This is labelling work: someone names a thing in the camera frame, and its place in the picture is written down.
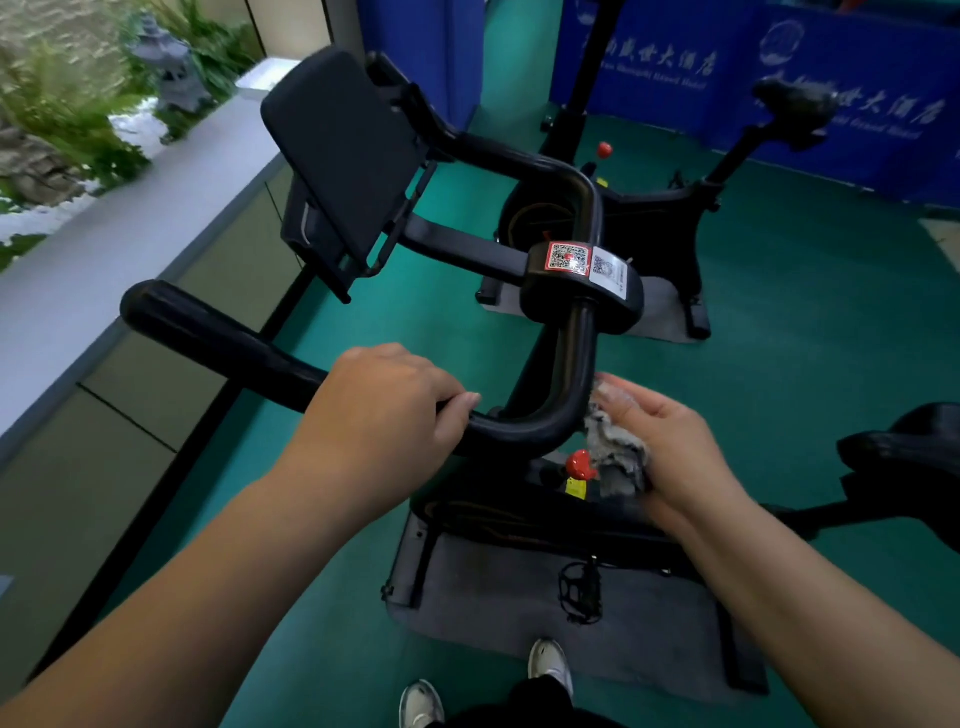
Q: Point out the person's right hand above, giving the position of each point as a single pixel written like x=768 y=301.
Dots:
x=682 y=457

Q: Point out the person's left hand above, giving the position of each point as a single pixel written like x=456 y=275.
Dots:
x=375 y=427

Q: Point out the grey cleaning cloth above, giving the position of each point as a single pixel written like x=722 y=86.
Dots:
x=611 y=450

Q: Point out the black exercise bike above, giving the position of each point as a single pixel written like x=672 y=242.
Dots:
x=652 y=232
x=487 y=510
x=660 y=90

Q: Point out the white plastic tray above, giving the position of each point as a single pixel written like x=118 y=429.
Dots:
x=262 y=79

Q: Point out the person's right forearm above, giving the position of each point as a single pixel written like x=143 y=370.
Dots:
x=825 y=622

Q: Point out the person's left forearm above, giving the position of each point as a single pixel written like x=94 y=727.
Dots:
x=150 y=615

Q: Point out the person's white right shoe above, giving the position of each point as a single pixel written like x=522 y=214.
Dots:
x=550 y=664

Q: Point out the person's white shoe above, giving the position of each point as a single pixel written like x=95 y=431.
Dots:
x=550 y=664
x=420 y=705

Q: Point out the person's white left shoe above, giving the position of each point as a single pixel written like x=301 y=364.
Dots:
x=420 y=705

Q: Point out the person's dark trousers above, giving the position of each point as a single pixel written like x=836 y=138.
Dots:
x=540 y=709

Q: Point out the black tablet holder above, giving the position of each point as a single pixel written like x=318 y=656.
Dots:
x=337 y=142

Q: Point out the grey-topped beige cabinet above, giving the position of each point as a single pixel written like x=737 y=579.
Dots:
x=90 y=277

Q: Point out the light grey floor rug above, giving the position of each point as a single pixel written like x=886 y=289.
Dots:
x=943 y=244

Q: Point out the blue padded column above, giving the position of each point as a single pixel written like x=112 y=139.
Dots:
x=420 y=52

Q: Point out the white pebble path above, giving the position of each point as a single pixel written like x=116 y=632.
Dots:
x=139 y=131

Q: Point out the green moss bed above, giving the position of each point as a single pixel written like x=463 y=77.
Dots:
x=15 y=251

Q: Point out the grey stone pagoda lantern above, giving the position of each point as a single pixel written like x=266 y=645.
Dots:
x=176 y=75

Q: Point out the large dark green fern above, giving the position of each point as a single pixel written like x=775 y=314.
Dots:
x=217 y=52

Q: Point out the grey stacked rock sculpture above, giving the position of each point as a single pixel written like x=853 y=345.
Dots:
x=37 y=172

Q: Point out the light green fern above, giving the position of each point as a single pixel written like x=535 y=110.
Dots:
x=75 y=127

